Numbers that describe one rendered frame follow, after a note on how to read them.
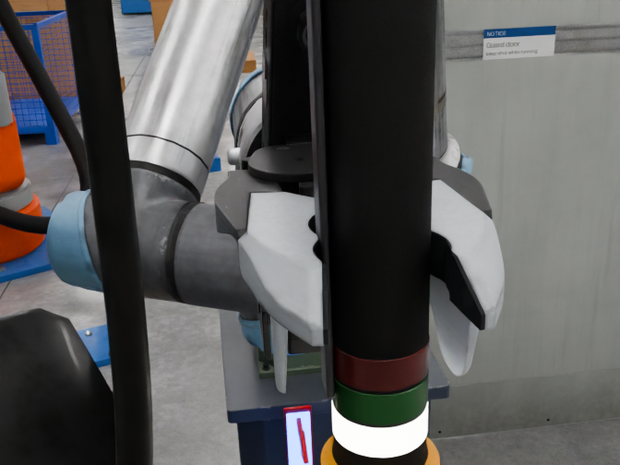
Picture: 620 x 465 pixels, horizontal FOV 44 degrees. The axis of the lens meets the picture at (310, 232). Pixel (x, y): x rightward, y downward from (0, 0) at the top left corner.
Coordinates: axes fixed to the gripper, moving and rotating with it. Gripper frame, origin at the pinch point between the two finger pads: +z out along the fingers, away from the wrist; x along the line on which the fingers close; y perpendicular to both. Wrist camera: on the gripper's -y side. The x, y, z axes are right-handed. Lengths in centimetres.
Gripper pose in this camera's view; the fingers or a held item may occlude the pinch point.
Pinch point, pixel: (394, 284)
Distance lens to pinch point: 22.1
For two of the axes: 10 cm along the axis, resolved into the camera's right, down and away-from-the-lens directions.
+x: -9.9, 0.8, -1.1
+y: 0.3, 9.3, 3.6
